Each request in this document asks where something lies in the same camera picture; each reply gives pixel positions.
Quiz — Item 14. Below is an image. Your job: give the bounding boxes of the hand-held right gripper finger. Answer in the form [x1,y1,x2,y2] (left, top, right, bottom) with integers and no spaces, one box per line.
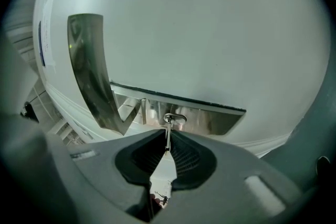
[149,130,311,224]

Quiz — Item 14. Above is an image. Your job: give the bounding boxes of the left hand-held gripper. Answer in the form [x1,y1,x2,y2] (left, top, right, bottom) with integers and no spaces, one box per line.
[1,114,169,224]

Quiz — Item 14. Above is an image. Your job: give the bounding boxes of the white door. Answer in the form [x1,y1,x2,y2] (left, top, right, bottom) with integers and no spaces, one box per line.
[33,0,330,156]

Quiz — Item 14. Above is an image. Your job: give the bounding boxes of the white paper notice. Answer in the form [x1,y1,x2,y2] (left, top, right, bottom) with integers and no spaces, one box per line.
[39,0,61,69]

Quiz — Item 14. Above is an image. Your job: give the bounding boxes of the steel door lever handle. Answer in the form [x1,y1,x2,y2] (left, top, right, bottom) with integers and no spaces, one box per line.
[67,13,140,136]

